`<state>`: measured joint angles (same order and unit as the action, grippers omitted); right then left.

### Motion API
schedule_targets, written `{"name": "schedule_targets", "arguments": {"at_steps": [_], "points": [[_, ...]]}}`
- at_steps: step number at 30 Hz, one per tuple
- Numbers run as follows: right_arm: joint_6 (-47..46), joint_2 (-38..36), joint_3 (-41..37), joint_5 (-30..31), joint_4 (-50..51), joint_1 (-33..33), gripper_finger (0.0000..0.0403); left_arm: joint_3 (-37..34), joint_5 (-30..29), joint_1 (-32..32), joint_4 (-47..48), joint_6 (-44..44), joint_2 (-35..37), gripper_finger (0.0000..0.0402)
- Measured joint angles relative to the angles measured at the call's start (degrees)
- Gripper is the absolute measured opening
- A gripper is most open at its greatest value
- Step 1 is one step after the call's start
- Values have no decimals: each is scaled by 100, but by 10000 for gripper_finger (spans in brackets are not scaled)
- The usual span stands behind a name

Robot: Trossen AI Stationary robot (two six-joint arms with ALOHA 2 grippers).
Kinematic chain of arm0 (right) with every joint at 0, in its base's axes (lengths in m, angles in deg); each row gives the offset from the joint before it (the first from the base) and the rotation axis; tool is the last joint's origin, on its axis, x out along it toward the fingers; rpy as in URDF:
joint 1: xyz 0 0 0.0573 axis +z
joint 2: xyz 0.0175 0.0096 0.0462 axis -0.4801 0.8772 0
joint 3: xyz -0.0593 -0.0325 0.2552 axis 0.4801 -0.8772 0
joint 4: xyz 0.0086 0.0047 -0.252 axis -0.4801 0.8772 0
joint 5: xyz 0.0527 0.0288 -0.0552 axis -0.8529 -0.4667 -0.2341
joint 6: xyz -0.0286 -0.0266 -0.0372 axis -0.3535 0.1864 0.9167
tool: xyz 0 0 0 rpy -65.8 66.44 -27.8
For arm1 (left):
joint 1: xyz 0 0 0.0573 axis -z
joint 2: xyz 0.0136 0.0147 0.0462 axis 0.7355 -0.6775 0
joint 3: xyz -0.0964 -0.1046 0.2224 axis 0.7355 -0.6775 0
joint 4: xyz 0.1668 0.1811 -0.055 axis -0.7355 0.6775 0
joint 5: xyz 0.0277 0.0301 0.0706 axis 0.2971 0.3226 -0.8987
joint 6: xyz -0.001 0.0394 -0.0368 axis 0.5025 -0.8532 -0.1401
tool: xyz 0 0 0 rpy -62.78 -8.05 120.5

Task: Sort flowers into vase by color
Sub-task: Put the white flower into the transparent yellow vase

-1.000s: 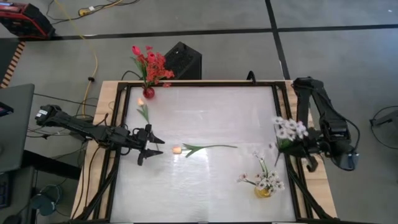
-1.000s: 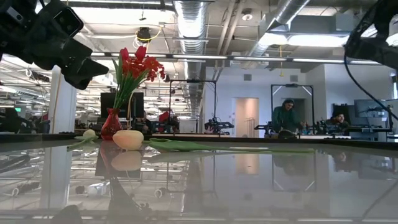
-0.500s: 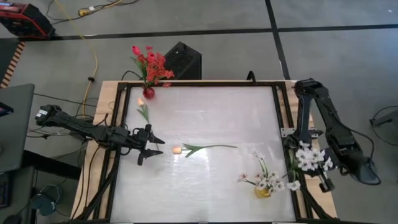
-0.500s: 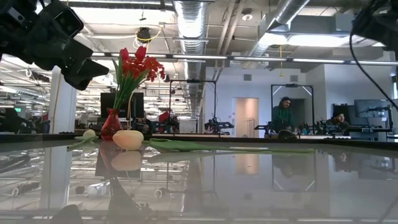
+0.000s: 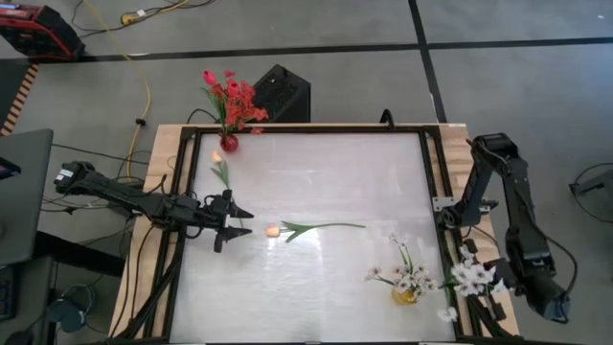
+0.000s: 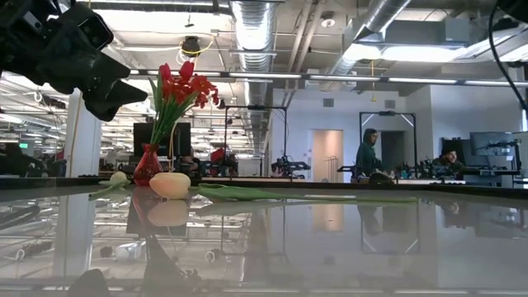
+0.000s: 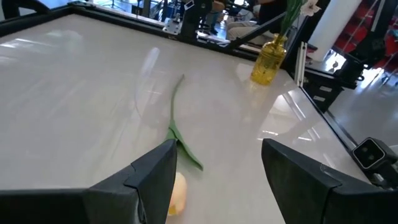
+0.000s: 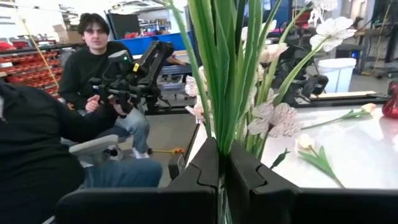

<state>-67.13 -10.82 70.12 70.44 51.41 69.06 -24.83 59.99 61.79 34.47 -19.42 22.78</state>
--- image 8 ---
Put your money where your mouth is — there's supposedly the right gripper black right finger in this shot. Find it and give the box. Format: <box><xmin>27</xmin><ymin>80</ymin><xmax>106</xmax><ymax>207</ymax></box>
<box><xmin>224</xmin><ymin>139</ymin><xmax>398</xmax><ymax>224</ymax></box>

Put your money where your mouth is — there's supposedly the white trash bin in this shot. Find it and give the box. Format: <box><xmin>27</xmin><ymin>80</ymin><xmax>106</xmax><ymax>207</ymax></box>
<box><xmin>317</xmin><ymin>57</ymin><xmax>358</xmax><ymax>94</ymax></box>

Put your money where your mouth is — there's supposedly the white artificial flower bunch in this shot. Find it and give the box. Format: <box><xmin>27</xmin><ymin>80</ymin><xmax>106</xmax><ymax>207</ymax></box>
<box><xmin>242</xmin><ymin>0</ymin><xmax>358</xmax><ymax>162</ymax></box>
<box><xmin>155</xmin><ymin>0</ymin><xmax>284</xmax><ymax>156</ymax></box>

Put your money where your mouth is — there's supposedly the black computer case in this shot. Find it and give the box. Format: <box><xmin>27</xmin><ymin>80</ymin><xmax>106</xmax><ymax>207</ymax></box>
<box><xmin>335</xmin><ymin>43</ymin><xmax>363</xmax><ymax>60</ymax></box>

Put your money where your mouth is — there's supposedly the cream artificial tulip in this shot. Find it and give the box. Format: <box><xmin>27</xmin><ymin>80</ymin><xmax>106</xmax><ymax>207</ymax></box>
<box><xmin>297</xmin><ymin>133</ymin><xmax>346</xmax><ymax>190</ymax></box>
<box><xmin>300</xmin><ymin>102</ymin><xmax>377</xmax><ymax>131</ymax></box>

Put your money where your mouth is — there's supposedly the red glass vase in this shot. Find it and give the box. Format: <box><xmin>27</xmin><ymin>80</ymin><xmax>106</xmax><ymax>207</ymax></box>
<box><xmin>381</xmin><ymin>80</ymin><xmax>398</xmax><ymax>119</ymax></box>

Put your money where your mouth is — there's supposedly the person's hand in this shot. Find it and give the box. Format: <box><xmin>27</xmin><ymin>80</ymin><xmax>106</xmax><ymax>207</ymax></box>
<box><xmin>84</xmin><ymin>95</ymin><xmax>102</xmax><ymax>113</ymax></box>
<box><xmin>108</xmin><ymin>95</ymin><xmax>131</xmax><ymax>119</ymax></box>

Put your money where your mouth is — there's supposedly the red bin storage rack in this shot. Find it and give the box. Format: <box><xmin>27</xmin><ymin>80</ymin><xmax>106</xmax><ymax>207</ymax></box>
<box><xmin>0</xmin><ymin>40</ymin><xmax>63</xmax><ymax>97</ymax></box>

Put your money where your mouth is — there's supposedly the black control box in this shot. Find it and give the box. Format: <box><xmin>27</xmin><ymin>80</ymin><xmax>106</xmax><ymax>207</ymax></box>
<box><xmin>167</xmin><ymin>152</ymin><xmax>189</xmax><ymax>181</ymax></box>

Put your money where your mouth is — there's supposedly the blue plastic bin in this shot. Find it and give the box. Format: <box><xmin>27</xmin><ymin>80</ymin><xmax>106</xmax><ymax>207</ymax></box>
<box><xmin>113</xmin><ymin>30</ymin><xmax>190</xmax><ymax>55</ymax></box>

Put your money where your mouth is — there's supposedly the yellow hanging cord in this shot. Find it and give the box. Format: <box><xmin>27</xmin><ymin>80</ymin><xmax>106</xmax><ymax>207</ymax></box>
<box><xmin>12</xmin><ymin>0</ymin><xmax>60</xmax><ymax>90</ymax></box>

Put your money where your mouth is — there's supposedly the person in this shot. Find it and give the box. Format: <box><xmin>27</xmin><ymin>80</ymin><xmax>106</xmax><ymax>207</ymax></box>
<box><xmin>58</xmin><ymin>12</ymin><xmax>150</xmax><ymax>159</ymax></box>
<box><xmin>0</xmin><ymin>79</ymin><xmax>164</xmax><ymax>224</ymax></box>

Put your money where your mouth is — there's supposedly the brown cardboard box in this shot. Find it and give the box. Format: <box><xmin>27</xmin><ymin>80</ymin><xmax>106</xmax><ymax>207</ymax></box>
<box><xmin>52</xmin><ymin>24</ymin><xmax>84</xmax><ymax>44</ymax></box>

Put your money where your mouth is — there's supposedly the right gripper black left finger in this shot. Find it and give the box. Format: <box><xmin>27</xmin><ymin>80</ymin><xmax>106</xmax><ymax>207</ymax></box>
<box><xmin>55</xmin><ymin>136</ymin><xmax>220</xmax><ymax>224</ymax></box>

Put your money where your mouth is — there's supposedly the black computer monitor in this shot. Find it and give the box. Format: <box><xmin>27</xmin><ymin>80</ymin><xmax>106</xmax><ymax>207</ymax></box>
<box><xmin>105</xmin><ymin>11</ymin><xmax>141</xmax><ymax>40</ymax></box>

